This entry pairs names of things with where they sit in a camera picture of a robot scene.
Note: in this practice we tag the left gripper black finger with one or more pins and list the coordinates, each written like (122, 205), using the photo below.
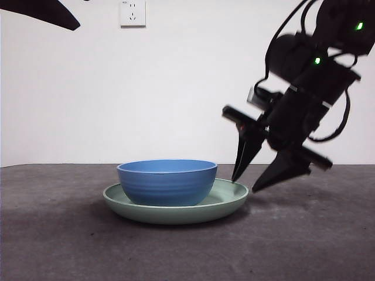
(49, 11)

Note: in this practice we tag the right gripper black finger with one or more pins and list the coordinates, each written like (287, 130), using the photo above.
(284, 171)
(246, 152)

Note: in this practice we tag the blue ribbed bowl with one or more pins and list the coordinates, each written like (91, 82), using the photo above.
(167, 187)

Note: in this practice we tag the green round plate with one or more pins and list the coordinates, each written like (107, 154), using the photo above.
(175, 215)

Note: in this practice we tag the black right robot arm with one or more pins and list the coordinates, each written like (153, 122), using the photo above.
(345, 35)

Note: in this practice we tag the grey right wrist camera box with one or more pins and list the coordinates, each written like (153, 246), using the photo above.
(253, 98)

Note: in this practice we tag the white wall socket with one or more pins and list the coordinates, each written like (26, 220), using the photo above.
(133, 14)

